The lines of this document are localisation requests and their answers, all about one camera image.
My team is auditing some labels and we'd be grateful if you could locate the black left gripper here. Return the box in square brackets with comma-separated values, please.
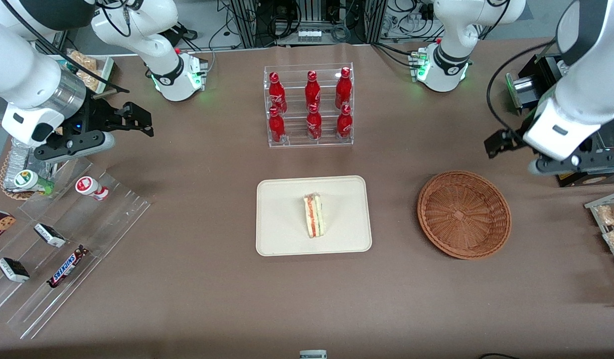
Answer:
[484, 127, 533, 160]

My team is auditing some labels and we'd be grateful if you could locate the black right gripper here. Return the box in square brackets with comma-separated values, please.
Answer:
[63, 96, 155, 141]

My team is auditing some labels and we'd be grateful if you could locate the triangular sandwich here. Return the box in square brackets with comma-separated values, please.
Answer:
[303, 193, 325, 238]

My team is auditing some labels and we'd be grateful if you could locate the tray holding breads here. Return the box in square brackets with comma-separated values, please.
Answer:
[53, 49, 116, 96]

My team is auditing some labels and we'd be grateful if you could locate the brown wicker basket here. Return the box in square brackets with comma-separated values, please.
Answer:
[417, 171, 512, 260]

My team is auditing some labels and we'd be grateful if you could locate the small wicker basket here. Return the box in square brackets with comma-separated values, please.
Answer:
[0, 149, 38, 201]

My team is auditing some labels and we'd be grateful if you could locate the cream plastic tray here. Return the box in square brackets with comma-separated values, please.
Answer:
[256, 175, 373, 257]

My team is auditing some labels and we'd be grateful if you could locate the wrapped brown bread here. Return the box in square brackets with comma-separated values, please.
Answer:
[78, 70, 104, 93]
[69, 50, 99, 73]

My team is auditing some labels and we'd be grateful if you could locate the red capped yogurt bottle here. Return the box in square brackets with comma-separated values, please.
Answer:
[75, 176, 109, 201]

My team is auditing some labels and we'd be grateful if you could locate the clear acrylic stepped display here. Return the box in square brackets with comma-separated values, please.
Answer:
[0, 157, 152, 341]

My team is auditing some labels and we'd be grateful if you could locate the clear ribbed plastic container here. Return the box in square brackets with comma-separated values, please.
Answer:
[10, 137, 56, 181]

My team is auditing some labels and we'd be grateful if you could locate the green capped yogurt bottle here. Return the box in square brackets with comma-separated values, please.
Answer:
[14, 170, 54, 195]

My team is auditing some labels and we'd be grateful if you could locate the red cola bottle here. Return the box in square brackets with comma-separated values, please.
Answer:
[305, 70, 321, 109]
[269, 72, 288, 114]
[269, 107, 286, 144]
[335, 67, 353, 109]
[307, 103, 322, 141]
[336, 104, 353, 140]

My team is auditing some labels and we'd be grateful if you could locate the black white snack bar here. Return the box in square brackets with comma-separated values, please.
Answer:
[0, 257, 30, 283]
[34, 223, 67, 248]

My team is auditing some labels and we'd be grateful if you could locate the clear acrylic bottle rack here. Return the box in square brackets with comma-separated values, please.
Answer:
[263, 63, 354, 148]

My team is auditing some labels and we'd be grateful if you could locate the Snickers chocolate bar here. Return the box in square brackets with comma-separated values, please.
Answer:
[46, 245, 90, 288]

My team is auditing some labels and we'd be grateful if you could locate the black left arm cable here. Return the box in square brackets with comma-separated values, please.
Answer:
[486, 41, 558, 134]

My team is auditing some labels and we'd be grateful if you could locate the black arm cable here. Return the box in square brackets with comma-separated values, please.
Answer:
[2, 0, 131, 94]
[486, 41, 558, 134]

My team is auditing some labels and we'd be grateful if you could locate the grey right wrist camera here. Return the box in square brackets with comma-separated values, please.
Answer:
[34, 131, 116, 164]

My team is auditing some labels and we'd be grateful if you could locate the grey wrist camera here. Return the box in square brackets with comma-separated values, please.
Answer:
[34, 131, 116, 164]
[529, 149, 614, 177]

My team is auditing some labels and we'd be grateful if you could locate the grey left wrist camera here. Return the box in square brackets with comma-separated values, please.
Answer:
[529, 149, 614, 177]

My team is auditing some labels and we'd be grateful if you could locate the grey wire tray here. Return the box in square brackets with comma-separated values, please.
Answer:
[584, 189, 614, 279]

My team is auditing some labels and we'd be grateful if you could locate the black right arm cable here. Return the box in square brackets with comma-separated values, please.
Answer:
[2, 0, 131, 94]

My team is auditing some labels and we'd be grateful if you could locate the aluminium frame post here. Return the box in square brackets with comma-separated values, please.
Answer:
[229, 0, 257, 48]
[366, 0, 388, 44]

